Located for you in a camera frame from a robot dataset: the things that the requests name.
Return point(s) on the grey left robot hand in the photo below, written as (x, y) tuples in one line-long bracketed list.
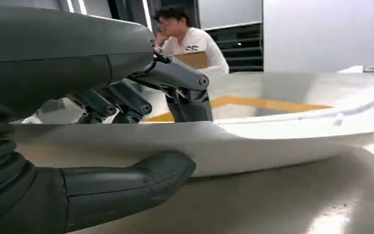
[(45, 48)]

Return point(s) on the white curved plastic part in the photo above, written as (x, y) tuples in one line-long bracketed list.
[(238, 151)]

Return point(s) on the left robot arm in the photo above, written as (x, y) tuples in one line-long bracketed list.
[(0, 181)]

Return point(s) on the brown cardboard box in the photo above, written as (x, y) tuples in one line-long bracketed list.
[(193, 59)]

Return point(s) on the person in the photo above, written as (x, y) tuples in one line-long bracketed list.
[(196, 40)]

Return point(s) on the black shelving unit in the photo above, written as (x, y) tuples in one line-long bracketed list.
[(242, 48)]

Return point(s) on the yellow tape strip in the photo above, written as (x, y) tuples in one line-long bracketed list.
[(264, 104)]

